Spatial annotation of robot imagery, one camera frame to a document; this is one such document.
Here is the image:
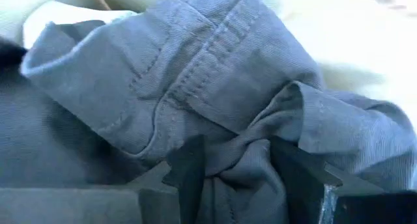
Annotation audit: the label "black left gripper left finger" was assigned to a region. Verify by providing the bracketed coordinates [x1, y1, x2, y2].
[162, 134, 207, 224]

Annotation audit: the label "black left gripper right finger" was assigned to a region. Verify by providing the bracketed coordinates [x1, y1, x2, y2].
[269, 136, 343, 224]

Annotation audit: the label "dark grey trousers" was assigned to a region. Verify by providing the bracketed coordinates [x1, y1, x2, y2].
[0, 0, 417, 224]

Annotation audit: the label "black garment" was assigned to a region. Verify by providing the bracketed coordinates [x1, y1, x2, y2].
[0, 36, 29, 76]

